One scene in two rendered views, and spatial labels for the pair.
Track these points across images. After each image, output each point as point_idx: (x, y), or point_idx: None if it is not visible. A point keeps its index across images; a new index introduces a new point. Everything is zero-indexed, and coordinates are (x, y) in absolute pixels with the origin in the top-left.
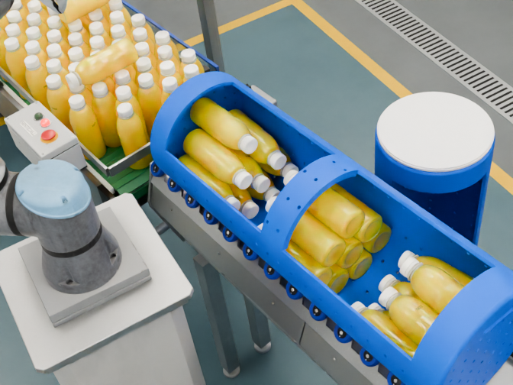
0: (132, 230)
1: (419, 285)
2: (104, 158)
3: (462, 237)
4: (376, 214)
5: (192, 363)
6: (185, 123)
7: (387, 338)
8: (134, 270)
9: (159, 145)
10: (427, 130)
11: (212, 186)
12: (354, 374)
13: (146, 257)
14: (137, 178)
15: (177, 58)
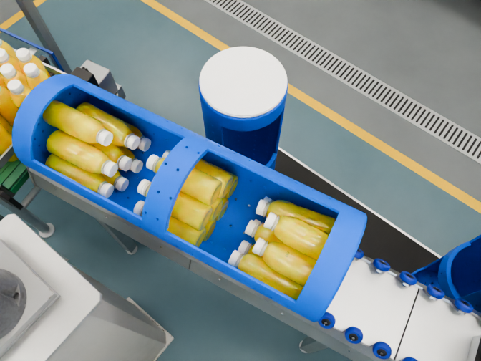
0: (26, 251)
1: (283, 237)
2: None
3: (305, 189)
4: (228, 175)
5: (114, 316)
6: (41, 127)
7: (271, 289)
8: (42, 299)
9: (24, 156)
10: (238, 82)
11: (85, 179)
12: (237, 287)
13: (49, 276)
14: (16, 169)
15: (14, 55)
